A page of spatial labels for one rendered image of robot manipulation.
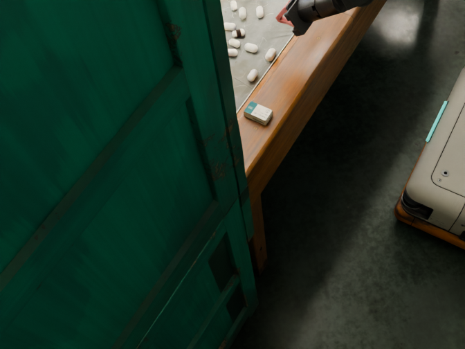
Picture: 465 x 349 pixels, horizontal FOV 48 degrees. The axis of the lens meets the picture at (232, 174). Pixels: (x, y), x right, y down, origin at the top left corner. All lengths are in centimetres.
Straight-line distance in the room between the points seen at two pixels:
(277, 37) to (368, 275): 90
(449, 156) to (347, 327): 65
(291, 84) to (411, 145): 94
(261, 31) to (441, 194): 76
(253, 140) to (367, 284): 85
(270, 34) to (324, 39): 15
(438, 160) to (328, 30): 63
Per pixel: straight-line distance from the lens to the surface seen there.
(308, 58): 135
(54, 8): 48
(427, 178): 176
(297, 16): 122
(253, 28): 146
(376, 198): 201
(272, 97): 127
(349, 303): 186
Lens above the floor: 178
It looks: 61 degrees down
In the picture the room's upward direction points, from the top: 11 degrees counter-clockwise
